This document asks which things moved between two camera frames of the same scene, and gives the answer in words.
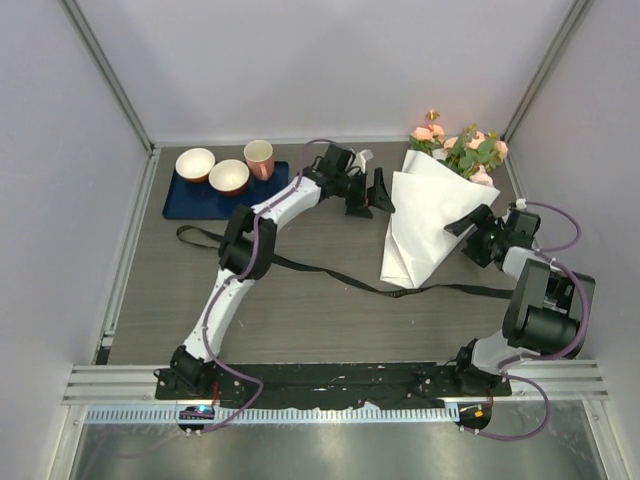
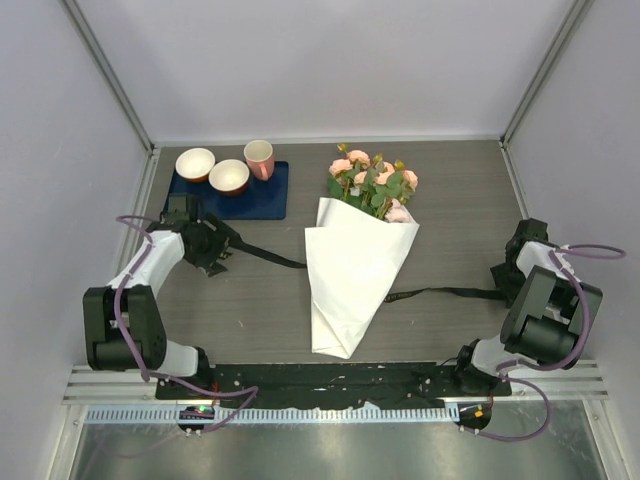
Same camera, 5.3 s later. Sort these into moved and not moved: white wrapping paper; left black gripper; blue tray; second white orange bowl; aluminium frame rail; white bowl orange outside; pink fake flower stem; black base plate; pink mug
Moved: pink fake flower stem; left black gripper; white wrapping paper
Not moved: blue tray; second white orange bowl; aluminium frame rail; white bowl orange outside; pink mug; black base plate
